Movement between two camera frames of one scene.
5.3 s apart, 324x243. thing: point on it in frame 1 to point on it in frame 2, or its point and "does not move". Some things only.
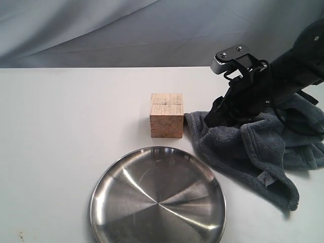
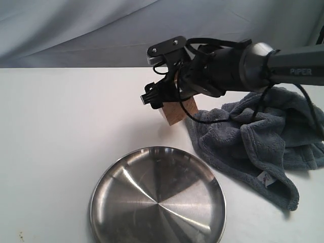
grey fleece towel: [257, 150] does not move
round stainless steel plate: [158, 195] does not move
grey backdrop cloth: [43, 34] does not move
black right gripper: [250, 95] to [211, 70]
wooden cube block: [166, 115] to [174, 111]
